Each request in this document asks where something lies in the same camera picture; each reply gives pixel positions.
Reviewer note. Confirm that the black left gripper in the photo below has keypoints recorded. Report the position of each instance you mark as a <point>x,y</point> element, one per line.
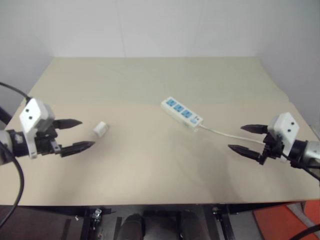
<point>46,142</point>

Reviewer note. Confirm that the orange floor mat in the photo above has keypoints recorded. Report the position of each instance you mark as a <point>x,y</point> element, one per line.
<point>290,220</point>

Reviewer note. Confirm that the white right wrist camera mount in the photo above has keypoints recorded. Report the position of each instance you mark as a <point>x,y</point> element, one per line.
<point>285,127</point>

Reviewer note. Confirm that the white power strip blue sockets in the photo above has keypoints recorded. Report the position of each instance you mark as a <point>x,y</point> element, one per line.
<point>182,113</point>

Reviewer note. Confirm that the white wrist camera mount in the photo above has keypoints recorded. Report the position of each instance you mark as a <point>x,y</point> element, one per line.
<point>285,127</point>
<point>35,117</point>

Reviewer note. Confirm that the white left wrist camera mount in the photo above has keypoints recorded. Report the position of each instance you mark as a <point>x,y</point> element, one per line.
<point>35,117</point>

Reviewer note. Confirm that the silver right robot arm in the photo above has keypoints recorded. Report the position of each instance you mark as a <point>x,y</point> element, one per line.
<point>308,152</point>

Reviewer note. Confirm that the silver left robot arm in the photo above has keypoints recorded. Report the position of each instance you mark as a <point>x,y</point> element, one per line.
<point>11,145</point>

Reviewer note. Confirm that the black table frame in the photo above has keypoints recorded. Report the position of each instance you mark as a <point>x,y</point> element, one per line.
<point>160,220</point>

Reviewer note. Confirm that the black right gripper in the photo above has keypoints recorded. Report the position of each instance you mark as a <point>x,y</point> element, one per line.
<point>272,147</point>

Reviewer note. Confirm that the small white plug adapter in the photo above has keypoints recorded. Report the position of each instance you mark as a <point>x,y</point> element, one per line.
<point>101,128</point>

